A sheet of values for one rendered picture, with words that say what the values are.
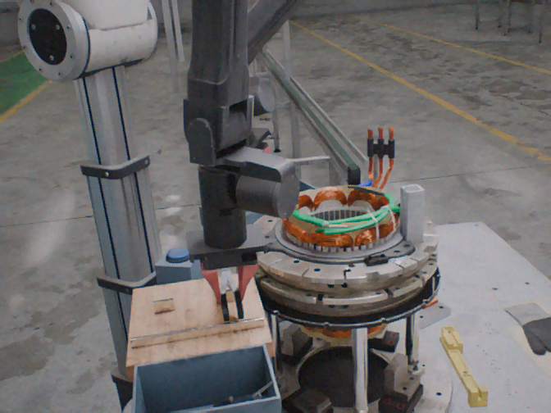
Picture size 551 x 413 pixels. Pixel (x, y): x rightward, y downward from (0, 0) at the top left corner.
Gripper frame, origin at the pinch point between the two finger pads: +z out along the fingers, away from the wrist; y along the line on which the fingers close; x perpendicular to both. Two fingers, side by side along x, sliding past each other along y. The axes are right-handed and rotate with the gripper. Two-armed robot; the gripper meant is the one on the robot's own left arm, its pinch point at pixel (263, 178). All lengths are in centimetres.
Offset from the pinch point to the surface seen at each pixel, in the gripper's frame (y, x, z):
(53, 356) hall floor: -46, 154, 82
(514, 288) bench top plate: 26, -30, 52
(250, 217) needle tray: -8.9, -2.9, 2.5
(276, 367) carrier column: -28.0, -17.6, 19.6
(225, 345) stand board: -38, -34, -7
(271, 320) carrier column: -24.1, -18.6, 10.4
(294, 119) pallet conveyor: 156, 191, 102
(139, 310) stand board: -40.3, -18.0, -10.0
